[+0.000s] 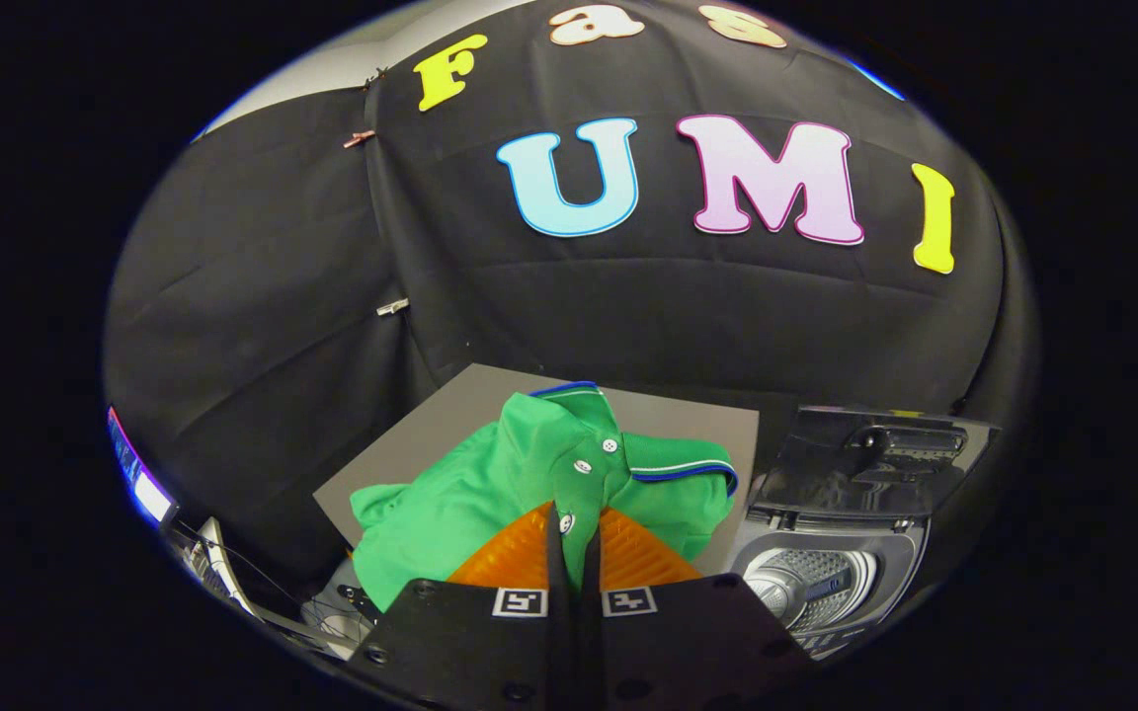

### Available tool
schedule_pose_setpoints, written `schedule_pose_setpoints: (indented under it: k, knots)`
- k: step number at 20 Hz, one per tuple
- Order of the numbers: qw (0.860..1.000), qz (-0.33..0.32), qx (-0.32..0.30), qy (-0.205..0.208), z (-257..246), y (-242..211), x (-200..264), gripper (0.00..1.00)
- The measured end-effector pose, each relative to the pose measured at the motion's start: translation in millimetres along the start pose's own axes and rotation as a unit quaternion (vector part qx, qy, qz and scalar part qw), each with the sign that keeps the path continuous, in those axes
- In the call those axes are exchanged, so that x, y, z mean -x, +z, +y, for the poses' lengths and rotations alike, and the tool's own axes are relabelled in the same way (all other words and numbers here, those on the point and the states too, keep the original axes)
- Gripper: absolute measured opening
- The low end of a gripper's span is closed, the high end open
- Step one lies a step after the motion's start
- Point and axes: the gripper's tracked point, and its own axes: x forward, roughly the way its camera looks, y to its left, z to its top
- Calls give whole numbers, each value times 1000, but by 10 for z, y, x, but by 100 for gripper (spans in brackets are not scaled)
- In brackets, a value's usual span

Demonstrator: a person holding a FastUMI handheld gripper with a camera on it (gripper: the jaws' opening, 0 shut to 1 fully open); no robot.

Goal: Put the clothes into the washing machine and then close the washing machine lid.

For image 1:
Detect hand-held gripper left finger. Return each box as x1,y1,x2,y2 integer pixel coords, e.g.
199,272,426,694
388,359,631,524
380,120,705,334
347,501,576,711

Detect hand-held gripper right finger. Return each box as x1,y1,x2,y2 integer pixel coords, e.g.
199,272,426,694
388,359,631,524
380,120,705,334
579,506,817,711

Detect green polo shirt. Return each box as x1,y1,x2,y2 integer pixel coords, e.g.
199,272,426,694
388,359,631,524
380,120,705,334
350,380,740,613

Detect grey top-load washing machine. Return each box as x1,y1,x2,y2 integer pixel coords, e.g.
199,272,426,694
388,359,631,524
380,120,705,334
727,506,932,661

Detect grey square table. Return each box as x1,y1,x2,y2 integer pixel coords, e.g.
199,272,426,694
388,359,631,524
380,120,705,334
314,362,762,580

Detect white board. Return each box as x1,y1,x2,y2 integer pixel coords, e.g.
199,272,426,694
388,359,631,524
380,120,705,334
186,517,256,615

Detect lit monitor screen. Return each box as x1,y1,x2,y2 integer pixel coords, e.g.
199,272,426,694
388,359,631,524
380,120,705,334
107,406,177,525

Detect dark cables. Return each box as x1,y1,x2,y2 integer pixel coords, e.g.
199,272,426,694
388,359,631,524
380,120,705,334
300,581,378,645

